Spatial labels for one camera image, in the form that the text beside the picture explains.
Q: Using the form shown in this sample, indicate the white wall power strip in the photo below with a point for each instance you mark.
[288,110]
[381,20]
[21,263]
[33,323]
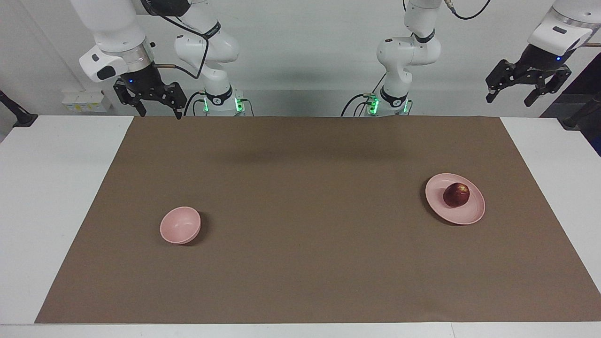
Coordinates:
[87,102]

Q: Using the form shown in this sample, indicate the brown table mat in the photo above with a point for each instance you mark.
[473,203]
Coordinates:
[305,225]

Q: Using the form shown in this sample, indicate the black clamp stand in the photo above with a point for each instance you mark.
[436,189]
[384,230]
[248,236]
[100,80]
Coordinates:
[21,118]
[575,121]

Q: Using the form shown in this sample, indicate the pink plate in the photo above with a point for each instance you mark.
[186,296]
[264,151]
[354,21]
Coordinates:
[465,213]

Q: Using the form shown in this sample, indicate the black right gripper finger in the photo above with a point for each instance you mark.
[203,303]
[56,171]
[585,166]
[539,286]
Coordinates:
[176,96]
[124,91]

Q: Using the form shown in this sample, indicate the dark red apple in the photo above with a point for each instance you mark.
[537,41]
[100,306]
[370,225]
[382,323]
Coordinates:
[456,195]

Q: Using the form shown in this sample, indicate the dark equipment cabinet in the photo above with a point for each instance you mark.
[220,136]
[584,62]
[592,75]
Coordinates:
[594,141]

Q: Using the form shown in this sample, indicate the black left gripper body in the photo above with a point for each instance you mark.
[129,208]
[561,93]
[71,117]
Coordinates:
[540,65]

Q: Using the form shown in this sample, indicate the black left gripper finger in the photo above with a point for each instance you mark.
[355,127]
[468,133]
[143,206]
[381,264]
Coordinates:
[502,72]
[554,84]

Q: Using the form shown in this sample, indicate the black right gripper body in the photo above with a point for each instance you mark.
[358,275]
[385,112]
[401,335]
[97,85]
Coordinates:
[145,82]

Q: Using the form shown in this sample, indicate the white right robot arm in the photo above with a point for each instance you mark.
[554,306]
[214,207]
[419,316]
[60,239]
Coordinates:
[117,28]

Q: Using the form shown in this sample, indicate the pink bowl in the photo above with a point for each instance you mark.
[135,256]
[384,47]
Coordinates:
[179,226]

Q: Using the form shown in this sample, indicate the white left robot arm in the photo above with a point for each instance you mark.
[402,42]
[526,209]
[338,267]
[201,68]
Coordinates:
[404,51]

